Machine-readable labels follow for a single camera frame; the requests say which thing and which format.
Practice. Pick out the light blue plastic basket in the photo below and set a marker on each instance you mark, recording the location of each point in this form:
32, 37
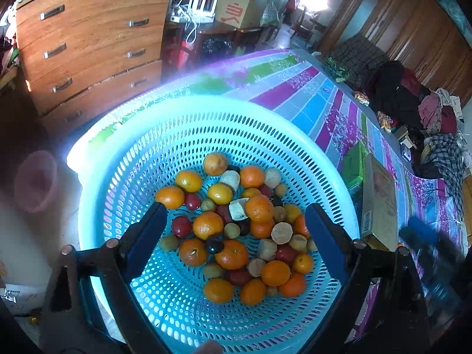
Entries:
147, 155

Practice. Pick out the white router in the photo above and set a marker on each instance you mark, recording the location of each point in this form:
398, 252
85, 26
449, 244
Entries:
202, 5

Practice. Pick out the patterned plastic bag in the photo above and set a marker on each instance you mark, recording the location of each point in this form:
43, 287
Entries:
271, 13

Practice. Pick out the pink plastic basin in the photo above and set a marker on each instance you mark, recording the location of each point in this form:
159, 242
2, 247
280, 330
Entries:
37, 180

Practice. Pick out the dark wooden desk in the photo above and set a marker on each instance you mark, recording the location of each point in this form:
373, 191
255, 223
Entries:
221, 29

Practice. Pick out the dark purple plum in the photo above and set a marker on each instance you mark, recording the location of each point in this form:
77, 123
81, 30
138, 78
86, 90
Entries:
215, 245
243, 226
276, 201
233, 168

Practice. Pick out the green flat box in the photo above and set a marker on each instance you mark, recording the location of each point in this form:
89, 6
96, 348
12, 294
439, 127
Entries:
352, 169

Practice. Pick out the person's left hand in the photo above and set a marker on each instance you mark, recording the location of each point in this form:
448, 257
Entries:
208, 348

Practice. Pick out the wooden wardrobe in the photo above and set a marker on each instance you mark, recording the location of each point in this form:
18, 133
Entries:
405, 25

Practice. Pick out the heap of small oranges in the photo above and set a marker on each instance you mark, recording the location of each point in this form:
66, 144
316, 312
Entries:
260, 208

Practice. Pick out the floral striped bedsheet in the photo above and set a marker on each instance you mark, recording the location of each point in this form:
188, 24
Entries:
313, 110

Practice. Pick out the white printed bag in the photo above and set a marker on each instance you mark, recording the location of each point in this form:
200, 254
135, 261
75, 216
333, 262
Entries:
16, 298

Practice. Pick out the blue and white box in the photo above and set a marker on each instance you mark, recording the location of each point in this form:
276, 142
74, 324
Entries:
405, 155

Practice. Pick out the wooden dining chair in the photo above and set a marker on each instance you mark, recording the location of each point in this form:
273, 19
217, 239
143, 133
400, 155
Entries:
306, 22

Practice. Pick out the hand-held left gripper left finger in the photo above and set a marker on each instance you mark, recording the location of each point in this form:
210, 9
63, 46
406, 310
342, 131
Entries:
145, 243

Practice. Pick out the black bag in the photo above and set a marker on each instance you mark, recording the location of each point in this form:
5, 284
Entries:
215, 44

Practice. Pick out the small white box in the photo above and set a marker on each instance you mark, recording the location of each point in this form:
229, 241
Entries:
405, 142

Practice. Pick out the plaid covered chair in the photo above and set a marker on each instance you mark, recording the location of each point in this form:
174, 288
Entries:
356, 61

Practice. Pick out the yellow snack packet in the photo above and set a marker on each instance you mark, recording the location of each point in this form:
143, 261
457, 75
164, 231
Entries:
385, 121
362, 97

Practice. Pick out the pile of dark clothes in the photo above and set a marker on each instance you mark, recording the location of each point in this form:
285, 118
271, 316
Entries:
396, 92

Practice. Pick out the red cloth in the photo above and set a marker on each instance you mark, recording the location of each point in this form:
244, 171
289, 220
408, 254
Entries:
411, 81

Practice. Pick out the wooden chest of drawers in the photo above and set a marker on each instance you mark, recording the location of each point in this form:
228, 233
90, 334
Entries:
92, 44

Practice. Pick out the pink cloth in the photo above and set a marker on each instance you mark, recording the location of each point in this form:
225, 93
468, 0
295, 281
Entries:
429, 112

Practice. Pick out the white cloth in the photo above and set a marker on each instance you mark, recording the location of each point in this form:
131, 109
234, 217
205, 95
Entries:
448, 99

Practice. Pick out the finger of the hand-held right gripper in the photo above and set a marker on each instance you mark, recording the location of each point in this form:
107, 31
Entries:
420, 228

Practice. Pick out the plaid shirt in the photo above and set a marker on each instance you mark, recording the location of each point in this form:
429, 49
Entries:
444, 158

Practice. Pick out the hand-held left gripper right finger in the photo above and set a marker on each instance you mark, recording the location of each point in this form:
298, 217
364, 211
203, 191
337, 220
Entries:
324, 243

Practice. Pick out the white power strip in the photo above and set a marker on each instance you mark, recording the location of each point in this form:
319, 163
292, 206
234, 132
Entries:
177, 16

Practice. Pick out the gold flat box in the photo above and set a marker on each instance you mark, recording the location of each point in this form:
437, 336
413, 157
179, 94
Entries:
379, 199

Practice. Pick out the green snack packets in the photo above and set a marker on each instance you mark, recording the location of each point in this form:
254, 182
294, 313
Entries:
337, 68

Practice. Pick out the cardboard box with red print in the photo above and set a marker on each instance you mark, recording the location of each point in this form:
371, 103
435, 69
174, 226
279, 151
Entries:
238, 9

